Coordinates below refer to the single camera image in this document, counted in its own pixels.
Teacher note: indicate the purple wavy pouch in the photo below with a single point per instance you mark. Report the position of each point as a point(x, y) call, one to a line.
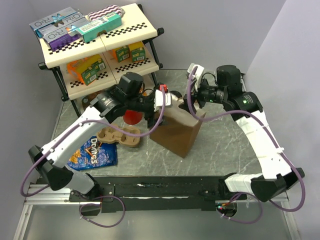
point(106, 10)

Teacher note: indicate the teal foil box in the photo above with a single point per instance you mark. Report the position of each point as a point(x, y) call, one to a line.
point(99, 26)

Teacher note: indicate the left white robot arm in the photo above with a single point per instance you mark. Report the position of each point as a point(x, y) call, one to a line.
point(51, 160)

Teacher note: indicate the cream checkered shelf rack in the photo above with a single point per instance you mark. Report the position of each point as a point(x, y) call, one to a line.
point(135, 27)

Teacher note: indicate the purple RO foil box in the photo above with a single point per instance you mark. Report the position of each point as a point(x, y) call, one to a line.
point(61, 37)

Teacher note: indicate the silver RO foil box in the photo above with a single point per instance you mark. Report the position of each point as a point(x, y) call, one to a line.
point(55, 21)

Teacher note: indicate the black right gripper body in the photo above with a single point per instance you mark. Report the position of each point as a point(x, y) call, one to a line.
point(205, 93)

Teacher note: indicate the brown snack bag lower shelf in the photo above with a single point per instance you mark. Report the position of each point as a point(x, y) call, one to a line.
point(87, 100)

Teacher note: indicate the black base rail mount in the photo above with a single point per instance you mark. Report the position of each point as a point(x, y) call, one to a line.
point(156, 193)

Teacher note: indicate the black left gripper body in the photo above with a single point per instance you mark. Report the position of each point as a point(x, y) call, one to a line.
point(143, 103)

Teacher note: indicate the red ribbed plastic cup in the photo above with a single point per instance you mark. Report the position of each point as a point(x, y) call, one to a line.
point(132, 117)

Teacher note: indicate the brown paper takeout bag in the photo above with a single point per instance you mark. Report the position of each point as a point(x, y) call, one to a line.
point(178, 131)

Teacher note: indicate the green orange snack box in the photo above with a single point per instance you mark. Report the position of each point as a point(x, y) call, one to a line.
point(89, 75)
point(95, 65)

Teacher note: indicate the blue Doritos chip bag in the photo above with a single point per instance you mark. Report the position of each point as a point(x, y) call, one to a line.
point(94, 154)

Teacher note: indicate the brown pulp cup carrier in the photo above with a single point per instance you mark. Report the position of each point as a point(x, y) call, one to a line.
point(109, 135)

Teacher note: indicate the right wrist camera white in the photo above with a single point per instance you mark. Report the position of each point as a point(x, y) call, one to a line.
point(195, 72)

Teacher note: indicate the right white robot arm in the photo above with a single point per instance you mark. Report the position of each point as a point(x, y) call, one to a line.
point(277, 173)

